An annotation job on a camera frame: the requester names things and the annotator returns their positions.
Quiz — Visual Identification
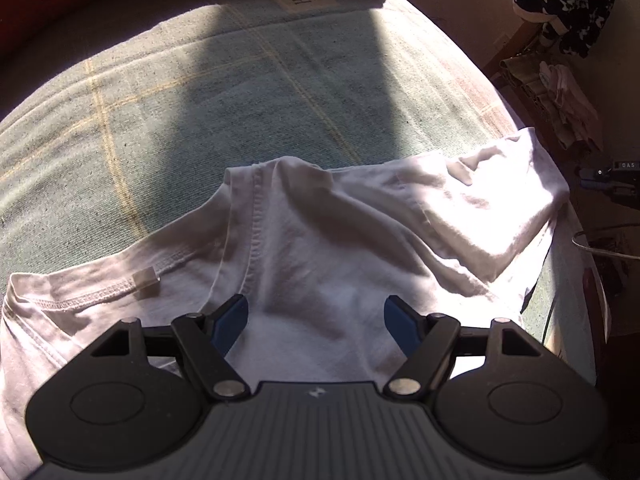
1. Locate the white printed t-shirt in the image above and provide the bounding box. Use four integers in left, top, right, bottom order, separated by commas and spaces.
1, 129, 568, 479

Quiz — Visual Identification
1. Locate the pink folded clothes pile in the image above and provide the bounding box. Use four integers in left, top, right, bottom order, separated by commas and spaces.
499, 54, 604, 151

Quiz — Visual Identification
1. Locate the wooden chair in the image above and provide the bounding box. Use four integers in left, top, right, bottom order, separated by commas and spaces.
482, 21, 541, 79

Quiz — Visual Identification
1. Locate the green plaid bed blanket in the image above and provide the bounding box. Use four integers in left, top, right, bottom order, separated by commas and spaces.
1, 0, 594, 379

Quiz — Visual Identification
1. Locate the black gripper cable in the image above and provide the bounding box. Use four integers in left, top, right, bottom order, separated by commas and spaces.
569, 223, 640, 261

